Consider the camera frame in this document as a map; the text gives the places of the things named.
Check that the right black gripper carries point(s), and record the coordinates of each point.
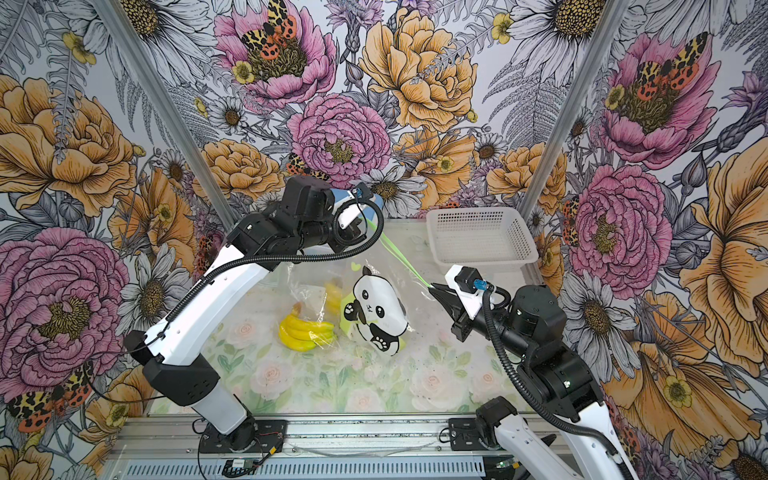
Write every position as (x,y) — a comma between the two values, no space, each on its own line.
(462,327)

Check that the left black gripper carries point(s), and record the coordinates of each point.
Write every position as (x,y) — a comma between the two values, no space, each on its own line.
(345,236)

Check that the panda print zip-top bag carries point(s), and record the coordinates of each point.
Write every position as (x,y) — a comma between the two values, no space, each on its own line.
(388,275)

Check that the clear zip-top bag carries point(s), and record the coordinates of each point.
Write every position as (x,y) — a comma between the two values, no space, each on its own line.
(304,283)

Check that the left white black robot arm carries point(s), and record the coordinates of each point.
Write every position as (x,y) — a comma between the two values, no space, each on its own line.
(310,224)

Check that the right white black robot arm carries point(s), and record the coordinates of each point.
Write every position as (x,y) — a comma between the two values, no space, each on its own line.
(525,329)

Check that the yellow banana bunch small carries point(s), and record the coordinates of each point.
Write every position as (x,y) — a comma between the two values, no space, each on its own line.
(333,299)

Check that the blue lid storage box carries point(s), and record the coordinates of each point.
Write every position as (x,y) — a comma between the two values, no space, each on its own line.
(371,217)

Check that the white plastic basket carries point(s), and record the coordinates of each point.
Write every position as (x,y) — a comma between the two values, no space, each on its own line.
(481,237)

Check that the small green circuit board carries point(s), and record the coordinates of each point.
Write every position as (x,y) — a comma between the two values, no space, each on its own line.
(237,468)

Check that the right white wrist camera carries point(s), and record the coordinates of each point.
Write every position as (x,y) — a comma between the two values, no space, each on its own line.
(467,282)

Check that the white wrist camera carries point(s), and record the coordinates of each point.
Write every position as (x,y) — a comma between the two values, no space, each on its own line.
(467,282)
(348,205)

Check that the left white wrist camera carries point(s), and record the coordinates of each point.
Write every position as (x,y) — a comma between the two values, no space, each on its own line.
(348,205)

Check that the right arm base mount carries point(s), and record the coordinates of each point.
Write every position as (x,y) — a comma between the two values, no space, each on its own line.
(465,435)

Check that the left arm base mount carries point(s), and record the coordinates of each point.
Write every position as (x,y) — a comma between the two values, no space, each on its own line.
(253,436)

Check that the aluminium front rail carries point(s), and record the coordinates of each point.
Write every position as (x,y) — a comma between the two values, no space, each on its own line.
(363,446)

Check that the left aluminium corner post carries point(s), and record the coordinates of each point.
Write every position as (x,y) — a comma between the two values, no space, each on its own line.
(128,42)

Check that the aluminium corner post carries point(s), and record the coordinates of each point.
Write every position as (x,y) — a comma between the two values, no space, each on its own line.
(598,49)
(128,42)

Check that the right aluminium corner post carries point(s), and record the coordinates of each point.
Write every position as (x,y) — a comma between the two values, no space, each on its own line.
(598,49)

